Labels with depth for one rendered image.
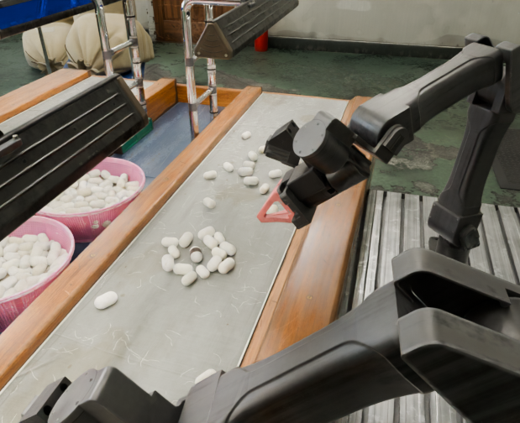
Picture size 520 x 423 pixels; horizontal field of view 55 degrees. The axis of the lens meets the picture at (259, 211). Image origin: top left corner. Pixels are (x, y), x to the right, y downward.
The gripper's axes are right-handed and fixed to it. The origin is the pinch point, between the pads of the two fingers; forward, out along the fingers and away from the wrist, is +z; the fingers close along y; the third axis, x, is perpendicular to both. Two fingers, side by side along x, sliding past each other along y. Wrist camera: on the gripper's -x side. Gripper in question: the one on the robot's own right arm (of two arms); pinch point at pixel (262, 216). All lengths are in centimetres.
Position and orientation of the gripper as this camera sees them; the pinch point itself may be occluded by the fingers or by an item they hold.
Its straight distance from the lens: 83.6
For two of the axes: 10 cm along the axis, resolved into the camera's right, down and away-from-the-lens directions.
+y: -2.8, 5.1, -8.1
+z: -7.3, 4.3, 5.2
